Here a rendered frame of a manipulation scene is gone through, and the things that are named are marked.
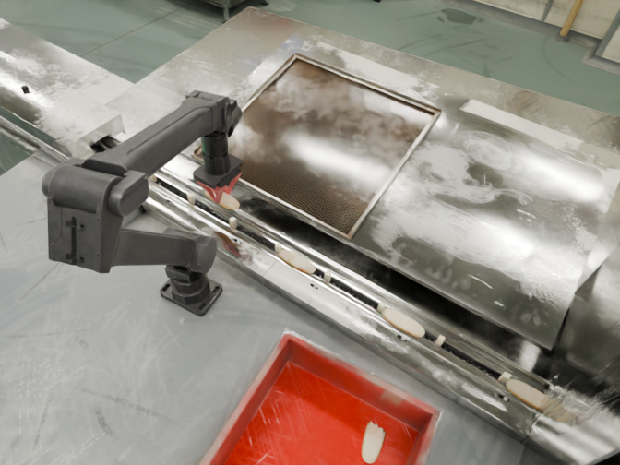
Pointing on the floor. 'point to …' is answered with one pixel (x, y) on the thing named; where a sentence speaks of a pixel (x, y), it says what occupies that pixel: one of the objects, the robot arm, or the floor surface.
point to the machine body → (100, 88)
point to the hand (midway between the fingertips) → (221, 195)
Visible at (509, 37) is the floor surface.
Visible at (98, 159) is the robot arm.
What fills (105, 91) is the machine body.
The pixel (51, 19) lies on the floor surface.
